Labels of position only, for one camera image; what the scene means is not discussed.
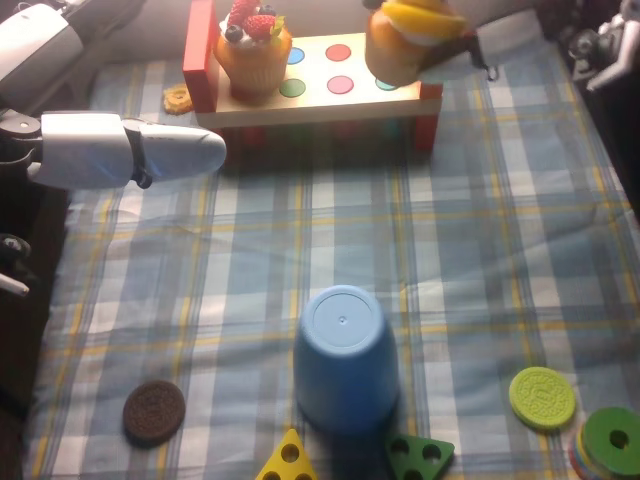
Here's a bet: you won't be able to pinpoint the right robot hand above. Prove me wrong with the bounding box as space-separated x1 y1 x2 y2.
417 14 546 85

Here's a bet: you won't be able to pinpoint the cupcake with yellow fruit slices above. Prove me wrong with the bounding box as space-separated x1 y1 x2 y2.
362 0 469 87

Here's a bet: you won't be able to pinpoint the cupcake with berries and cream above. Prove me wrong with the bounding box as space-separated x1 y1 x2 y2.
213 0 294 104

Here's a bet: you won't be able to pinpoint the wooden peg bench toy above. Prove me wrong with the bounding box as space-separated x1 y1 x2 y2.
182 0 445 154

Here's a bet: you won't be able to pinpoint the blue plaid tablecloth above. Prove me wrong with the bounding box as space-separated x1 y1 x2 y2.
22 37 640 480

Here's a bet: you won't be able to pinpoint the yellow flower cookie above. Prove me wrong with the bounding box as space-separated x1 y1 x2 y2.
162 83 194 116

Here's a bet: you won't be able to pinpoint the green sandwich cookie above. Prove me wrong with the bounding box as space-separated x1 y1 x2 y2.
508 366 577 434

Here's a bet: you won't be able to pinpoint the blue plastic cup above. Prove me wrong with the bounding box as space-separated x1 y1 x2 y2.
292 284 401 436

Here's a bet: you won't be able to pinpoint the stacked coloured wooden rings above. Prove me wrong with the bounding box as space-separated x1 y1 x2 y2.
567 424 601 480

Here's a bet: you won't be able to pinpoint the green triangle block with holes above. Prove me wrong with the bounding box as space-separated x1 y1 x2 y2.
383 433 456 480

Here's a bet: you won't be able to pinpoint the yellow triangle block with holes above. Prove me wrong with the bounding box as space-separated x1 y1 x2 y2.
254 428 317 480

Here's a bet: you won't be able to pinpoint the brown sandwich cookie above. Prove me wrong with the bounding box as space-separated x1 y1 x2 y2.
122 379 187 447

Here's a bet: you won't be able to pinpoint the black clamp with white rod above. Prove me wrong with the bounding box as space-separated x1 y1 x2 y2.
0 232 32 300

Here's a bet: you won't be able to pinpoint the green wooden ring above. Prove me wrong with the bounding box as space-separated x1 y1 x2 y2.
582 406 640 480

